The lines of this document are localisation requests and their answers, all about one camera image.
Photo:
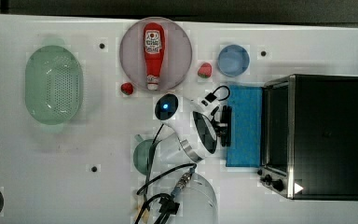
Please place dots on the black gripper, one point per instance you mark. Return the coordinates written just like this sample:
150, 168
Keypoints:
220, 125

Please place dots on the green perforated colander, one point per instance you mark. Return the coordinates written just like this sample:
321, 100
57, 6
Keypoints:
53, 85

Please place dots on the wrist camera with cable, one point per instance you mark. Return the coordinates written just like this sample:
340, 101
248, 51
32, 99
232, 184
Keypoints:
212, 97

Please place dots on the black toaster oven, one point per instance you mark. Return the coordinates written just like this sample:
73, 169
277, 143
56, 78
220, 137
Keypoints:
309, 137

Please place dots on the blue bowl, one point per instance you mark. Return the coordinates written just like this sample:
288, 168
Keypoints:
233, 60

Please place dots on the light red toy strawberry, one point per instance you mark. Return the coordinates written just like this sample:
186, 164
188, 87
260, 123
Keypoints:
205, 70

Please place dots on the toaster oven door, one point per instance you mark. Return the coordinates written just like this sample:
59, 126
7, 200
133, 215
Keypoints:
246, 105

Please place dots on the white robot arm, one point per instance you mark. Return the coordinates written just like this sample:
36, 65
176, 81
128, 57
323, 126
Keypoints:
189, 139

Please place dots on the red plush ketchup bottle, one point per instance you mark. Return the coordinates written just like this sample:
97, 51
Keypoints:
154, 50

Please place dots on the dark red toy strawberry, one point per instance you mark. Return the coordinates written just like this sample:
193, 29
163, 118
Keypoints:
127, 88

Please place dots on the grey round plate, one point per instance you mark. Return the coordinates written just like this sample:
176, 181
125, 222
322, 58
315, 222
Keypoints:
177, 57

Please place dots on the green cup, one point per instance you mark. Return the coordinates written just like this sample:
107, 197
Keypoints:
141, 154

